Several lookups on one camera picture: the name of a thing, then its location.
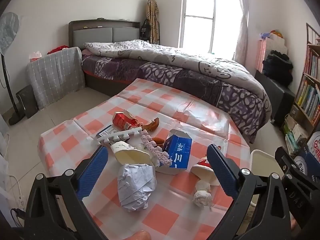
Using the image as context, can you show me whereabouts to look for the white power strip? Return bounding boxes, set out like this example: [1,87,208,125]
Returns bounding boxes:
[10,175,28,220]

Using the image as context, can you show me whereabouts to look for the stack of magazines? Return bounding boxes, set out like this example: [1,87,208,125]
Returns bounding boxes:
[282,115,308,153]

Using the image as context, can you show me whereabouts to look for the white paper ball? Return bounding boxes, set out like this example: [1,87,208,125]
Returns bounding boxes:
[117,163,157,212]

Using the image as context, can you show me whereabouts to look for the black hanging bag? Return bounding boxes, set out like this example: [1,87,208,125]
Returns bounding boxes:
[139,20,153,42]

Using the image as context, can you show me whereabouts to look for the small tissue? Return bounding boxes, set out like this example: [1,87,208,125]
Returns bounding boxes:
[192,180,213,207]

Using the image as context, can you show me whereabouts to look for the pink foam boards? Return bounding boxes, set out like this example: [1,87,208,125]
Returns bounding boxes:
[255,32,288,73]

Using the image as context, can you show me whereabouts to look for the crushed cream paper cup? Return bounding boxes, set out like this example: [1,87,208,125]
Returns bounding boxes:
[111,141,155,167]

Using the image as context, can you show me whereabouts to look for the standing fan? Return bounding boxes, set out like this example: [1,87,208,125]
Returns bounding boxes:
[0,12,27,125]

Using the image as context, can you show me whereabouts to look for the grey checked covered cabinet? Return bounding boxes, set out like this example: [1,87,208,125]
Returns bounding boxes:
[27,46,86,110]

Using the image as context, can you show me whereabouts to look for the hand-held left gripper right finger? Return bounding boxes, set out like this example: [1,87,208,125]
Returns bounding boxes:
[206,144,293,240]

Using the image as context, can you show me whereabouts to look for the plaid coat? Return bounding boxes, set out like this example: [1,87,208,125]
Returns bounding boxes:
[146,0,160,44]

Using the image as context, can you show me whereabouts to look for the window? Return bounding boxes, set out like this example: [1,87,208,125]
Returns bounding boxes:
[180,0,242,55]

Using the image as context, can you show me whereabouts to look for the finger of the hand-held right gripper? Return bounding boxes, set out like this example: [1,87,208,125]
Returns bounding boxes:
[275,146,320,180]

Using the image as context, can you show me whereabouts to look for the wooden bookshelf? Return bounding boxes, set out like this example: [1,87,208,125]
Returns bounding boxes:
[285,22,320,155]

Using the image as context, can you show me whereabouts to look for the pile of black clothes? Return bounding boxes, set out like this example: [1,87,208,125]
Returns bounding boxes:
[262,50,293,85]

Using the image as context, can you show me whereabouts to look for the white notched foam strip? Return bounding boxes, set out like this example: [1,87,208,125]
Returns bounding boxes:
[96,128,143,146]

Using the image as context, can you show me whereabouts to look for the row of books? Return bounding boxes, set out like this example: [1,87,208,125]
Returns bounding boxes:
[296,47,320,120]

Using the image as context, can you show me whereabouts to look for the dark wooden bed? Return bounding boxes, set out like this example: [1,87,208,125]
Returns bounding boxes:
[69,19,273,144]

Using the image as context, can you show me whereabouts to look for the grey cartoon print duvet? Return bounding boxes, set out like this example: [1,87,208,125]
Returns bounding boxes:
[83,39,272,120]

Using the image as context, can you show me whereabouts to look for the blue labelled box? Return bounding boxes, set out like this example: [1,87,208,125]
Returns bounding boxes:
[96,125,118,140]

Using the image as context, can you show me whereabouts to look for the black box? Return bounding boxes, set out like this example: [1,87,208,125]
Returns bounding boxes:
[16,84,38,118]

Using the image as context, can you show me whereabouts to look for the crushed red carton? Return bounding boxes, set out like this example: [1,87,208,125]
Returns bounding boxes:
[112,110,142,130]

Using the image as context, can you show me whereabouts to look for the purple patterned bedsheet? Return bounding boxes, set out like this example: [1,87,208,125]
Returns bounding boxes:
[82,55,272,144]

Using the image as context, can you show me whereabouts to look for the red and white paper cup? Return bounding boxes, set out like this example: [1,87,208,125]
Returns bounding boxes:
[190,156,220,186]

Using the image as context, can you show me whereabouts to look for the black storage ottoman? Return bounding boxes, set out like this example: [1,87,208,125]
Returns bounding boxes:
[254,70,296,127]

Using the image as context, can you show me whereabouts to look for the pink checked tablecloth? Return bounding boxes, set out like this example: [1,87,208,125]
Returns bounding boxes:
[37,78,250,240]

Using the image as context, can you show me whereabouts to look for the person's left hand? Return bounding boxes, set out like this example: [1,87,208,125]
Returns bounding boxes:
[129,231,152,240]

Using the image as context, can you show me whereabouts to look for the brown banana peel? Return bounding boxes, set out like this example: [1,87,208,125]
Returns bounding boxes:
[142,117,160,131]

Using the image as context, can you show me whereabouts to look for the red cloth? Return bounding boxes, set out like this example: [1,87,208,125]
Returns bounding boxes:
[47,45,69,55]

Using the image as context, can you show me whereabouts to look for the white curtain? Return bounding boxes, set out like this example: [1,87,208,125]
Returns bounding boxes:
[234,0,250,65]

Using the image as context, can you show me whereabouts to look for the blue carton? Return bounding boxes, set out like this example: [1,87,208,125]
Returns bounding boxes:
[156,129,193,175]

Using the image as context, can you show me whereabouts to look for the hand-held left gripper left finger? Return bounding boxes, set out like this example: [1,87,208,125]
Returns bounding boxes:
[24,145,110,240]

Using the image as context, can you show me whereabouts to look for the red and white printed box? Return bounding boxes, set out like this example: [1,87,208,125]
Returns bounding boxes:
[307,130,320,162]

